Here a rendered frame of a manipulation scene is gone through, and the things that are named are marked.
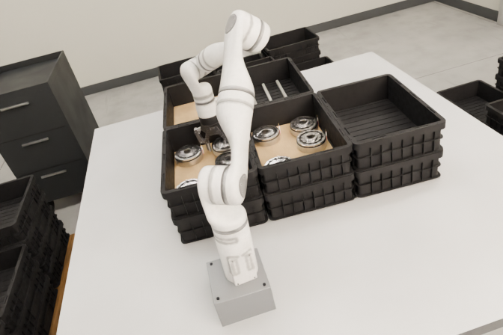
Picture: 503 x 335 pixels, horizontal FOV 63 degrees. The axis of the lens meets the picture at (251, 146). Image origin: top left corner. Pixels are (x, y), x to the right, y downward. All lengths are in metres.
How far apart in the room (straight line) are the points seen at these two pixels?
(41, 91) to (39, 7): 2.09
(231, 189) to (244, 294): 0.31
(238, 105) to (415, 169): 0.70
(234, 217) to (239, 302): 0.23
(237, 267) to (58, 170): 2.02
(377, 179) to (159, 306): 0.78
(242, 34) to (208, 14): 3.55
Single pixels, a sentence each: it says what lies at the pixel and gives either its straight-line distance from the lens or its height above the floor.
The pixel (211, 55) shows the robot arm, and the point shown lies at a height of 1.24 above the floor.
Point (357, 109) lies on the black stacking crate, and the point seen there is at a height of 0.83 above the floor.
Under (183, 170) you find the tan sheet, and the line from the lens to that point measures 1.49.
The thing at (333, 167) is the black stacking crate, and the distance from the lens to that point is 1.30.
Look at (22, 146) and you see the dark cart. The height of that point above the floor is 0.55.
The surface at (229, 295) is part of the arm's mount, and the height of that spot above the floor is 0.80.
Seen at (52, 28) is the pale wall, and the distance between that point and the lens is 4.69.
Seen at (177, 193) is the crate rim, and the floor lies 0.92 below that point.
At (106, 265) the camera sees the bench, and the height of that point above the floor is 0.70.
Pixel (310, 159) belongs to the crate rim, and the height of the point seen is 0.92.
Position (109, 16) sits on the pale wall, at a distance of 4.58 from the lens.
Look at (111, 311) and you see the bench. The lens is 1.33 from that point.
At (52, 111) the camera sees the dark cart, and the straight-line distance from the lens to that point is 2.71.
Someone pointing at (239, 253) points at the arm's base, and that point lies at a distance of 1.04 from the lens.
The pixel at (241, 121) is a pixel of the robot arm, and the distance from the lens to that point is 0.96.
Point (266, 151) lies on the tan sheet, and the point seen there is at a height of 0.83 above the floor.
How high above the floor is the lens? 1.66
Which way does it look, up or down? 33 degrees down
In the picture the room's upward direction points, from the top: 13 degrees counter-clockwise
